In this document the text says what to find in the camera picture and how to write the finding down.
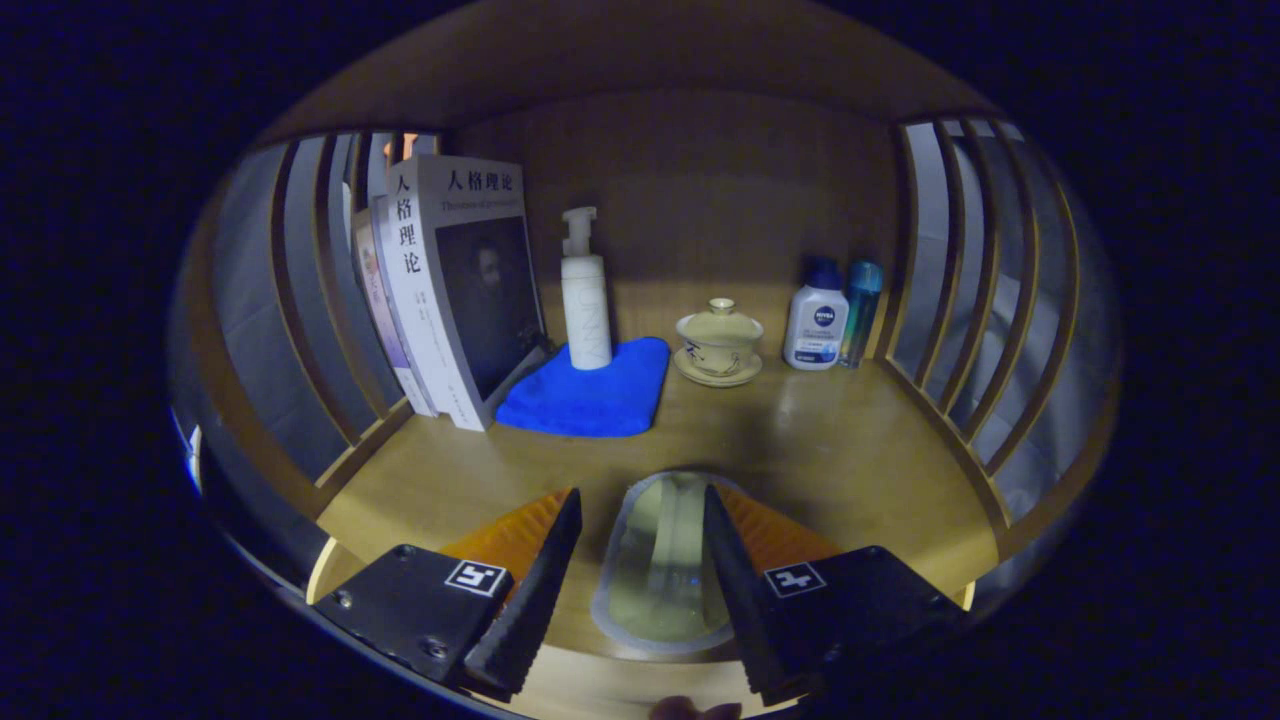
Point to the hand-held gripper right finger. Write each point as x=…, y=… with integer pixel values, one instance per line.
x=735, y=600

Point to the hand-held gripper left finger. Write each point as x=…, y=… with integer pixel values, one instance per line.
x=540, y=600

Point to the wooden countertop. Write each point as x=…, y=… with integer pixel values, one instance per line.
x=830, y=450

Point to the wooden cabinet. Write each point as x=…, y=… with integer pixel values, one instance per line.
x=700, y=180

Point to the blue folded cloth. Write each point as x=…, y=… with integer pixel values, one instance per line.
x=590, y=400

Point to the cream lidded teacup with saucer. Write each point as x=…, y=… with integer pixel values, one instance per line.
x=718, y=340

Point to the white bottle with blue cap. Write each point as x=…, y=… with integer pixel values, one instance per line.
x=815, y=325

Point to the white pump bottle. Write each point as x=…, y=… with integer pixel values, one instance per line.
x=586, y=310

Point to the teal slim bottle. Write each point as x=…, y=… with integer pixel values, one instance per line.
x=860, y=310

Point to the white book with dark cover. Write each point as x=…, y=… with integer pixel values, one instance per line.
x=470, y=280

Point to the thin white book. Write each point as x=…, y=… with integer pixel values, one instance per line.
x=395, y=300

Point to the purple book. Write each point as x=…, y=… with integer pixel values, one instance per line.
x=370, y=290

